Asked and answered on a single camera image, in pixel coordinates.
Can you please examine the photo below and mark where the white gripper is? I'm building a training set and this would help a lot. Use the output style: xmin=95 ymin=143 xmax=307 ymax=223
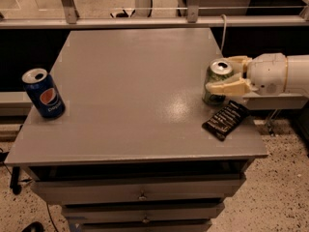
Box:
xmin=205 ymin=53 xmax=287 ymax=96

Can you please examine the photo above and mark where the green soda can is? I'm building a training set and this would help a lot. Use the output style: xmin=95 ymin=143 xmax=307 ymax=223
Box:
xmin=203 ymin=58 xmax=234 ymax=105

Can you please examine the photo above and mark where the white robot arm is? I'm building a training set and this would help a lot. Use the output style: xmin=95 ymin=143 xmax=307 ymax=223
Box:
xmin=205 ymin=53 xmax=309 ymax=98

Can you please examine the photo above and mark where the black RXBAR chocolate bar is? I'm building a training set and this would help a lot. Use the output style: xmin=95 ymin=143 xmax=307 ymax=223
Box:
xmin=202 ymin=101 xmax=249 ymax=141

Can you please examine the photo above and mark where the blue Pepsi can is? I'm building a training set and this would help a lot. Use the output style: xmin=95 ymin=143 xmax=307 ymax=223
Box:
xmin=22 ymin=69 xmax=66 ymax=119

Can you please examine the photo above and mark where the top grey drawer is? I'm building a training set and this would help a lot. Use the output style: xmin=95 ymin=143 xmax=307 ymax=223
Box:
xmin=31 ymin=174 xmax=245 ymax=205

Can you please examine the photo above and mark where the grey drawer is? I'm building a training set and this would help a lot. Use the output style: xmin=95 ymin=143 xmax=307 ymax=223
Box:
xmin=70 ymin=220 xmax=211 ymax=232
xmin=62 ymin=203 xmax=224 ymax=223
xmin=31 ymin=174 xmax=245 ymax=205

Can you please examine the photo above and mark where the grey drawer cabinet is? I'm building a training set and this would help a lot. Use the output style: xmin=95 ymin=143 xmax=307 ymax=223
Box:
xmin=4 ymin=27 xmax=269 ymax=232

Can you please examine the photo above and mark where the middle grey drawer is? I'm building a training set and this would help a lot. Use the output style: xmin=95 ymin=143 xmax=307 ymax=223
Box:
xmin=62 ymin=203 xmax=224 ymax=223

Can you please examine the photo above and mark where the bottom grey drawer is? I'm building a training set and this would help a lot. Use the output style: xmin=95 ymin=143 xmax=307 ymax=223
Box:
xmin=70 ymin=220 xmax=211 ymax=232

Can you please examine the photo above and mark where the grey metal railing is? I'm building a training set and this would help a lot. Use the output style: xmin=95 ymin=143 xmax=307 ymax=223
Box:
xmin=0 ymin=0 xmax=309 ymax=29

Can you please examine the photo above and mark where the black shoe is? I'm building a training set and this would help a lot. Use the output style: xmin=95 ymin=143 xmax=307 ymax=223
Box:
xmin=21 ymin=221 xmax=44 ymax=232

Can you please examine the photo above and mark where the white hanging cable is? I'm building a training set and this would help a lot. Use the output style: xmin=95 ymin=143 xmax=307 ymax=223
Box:
xmin=219 ymin=14 xmax=228 ymax=54

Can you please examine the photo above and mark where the black floor cable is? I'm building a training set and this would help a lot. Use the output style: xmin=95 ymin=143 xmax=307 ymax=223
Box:
xmin=0 ymin=147 xmax=61 ymax=232

